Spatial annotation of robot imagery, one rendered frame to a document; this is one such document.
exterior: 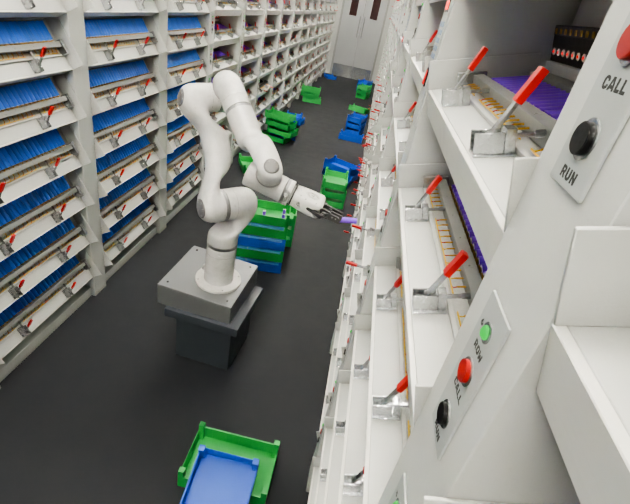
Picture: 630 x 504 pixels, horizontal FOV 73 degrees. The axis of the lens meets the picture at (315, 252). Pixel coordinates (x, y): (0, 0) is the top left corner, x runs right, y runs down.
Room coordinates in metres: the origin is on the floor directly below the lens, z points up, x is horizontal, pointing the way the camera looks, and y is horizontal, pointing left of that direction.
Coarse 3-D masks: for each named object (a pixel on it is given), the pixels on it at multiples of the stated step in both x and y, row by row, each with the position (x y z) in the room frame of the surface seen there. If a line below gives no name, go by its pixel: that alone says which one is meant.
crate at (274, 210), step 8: (264, 200) 2.33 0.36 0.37; (264, 208) 2.33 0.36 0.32; (272, 208) 2.34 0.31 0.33; (280, 208) 2.34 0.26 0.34; (288, 208) 2.33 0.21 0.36; (256, 216) 2.13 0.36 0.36; (264, 216) 2.14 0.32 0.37; (272, 216) 2.25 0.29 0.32; (280, 216) 2.27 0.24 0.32; (288, 216) 2.15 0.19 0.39; (272, 224) 2.14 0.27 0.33; (280, 224) 2.15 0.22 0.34; (288, 224) 2.15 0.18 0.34
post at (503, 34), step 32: (480, 0) 0.87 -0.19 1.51; (512, 0) 0.86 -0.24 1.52; (544, 0) 0.86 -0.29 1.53; (576, 0) 0.86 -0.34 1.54; (448, 32) 0.87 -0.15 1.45; (480, 32) 0.87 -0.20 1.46; (512, 32) 0.86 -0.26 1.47; (544, 32) 0.86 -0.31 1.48; (544, 64) 0.86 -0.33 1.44; (416, 128) 0.87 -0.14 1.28; (416, 160) 0.87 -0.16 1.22; (352, 352) 0.87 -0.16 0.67; (320, 448) 0.87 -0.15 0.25
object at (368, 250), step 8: (368, 208) 1.56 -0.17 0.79; (376, 208) 1.56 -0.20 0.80; (368, 216) 1.56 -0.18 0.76; (376, 216) 1.56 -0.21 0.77; (368, 224) 1.50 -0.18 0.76; (368, 240) 1.37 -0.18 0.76; (368, 248) 1.31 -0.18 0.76; (368, 256) 1.25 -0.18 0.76; (368, 264) 1.20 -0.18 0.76; (360, 280) 1.10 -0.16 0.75; (360, 288) 1.06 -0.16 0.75
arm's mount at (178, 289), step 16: (192, 256) 1.58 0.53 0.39; (176, 272) 1.44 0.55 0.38; (192, 272) 1.47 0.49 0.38; (240, 272) 1.54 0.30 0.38; (256, 272) 1.61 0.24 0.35; (160, 288) 1.35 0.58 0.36; (176, 288) 1.35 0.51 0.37; (192, 288) 1.37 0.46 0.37; (240, 288) 1.44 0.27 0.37; (176, 304) 1.34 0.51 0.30; (192, 304) 1.33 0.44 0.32; (208, 304) 1.32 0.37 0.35; (224, 304) 1.32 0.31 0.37; (240, 304) 1.43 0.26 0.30; (224, 320) 1.31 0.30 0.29
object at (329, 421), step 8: (328, 424) 0.86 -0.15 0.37; (328, 432) 0.85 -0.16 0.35; (328, 440) 0.82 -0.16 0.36; (328, 448) 0.80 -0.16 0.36; (328, 456) 0.77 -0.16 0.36; (320, 464) 0.74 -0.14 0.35; (320, 472) 0.72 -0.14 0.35; (320, 480) 0.70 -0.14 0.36; (320, 488) 0.67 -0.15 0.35; (320, 496) 0.65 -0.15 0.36
